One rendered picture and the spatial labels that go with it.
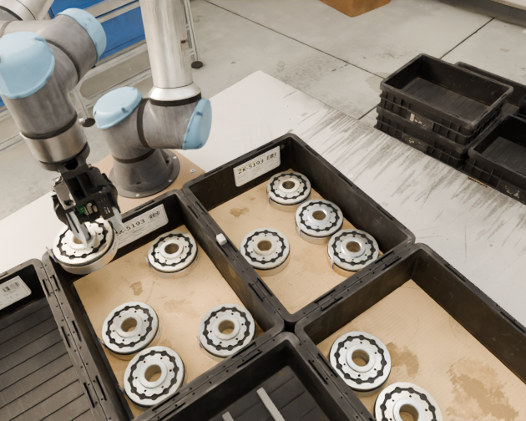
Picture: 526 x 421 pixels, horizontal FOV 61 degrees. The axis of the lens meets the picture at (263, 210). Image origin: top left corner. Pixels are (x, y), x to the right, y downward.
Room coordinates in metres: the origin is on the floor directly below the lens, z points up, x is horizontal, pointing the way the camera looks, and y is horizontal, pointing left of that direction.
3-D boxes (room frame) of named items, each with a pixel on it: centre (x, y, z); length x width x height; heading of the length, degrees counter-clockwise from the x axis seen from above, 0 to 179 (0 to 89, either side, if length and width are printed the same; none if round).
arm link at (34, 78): (0.51, 0.27, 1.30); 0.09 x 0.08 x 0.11; 166
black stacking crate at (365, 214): (0.59, -0.05, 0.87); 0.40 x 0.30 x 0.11; 30
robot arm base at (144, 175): (0.88, 0.30, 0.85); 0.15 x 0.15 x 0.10
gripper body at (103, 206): (0.49, 0.27, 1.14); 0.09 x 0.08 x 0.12; 31
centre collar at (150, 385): (0.31, 0.21, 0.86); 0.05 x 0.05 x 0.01
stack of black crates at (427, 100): (1.43, -0.73, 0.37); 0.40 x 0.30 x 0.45; 40
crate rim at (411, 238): (0.59, -0.05, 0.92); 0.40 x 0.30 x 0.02; 30
